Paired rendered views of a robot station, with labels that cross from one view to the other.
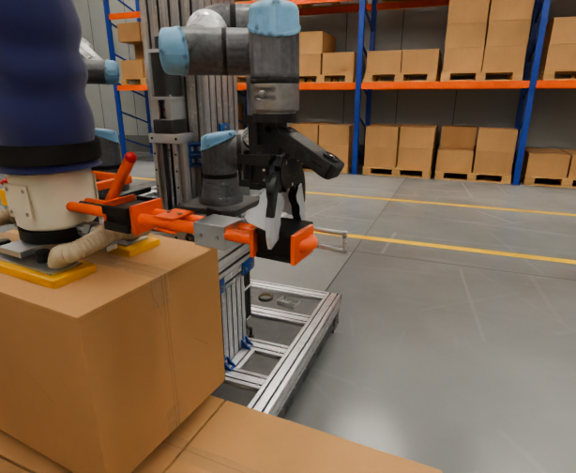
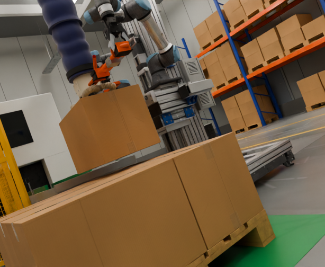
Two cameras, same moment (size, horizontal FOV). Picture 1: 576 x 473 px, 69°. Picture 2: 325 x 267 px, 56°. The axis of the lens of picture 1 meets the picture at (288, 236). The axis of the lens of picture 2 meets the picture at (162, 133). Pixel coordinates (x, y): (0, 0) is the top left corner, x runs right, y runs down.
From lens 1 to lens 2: 132 cm
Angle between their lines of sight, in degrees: 36
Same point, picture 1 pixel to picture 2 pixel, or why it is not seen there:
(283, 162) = (109, 25)
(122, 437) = (106, 144)
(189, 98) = (147, 52)
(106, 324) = (91, 102)
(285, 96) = (104, 7)
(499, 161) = not seen: outside the picture
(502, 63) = not seen: outside the picture
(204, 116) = not seen: hidden behind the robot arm
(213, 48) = (94, 9)
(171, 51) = (86, 16)
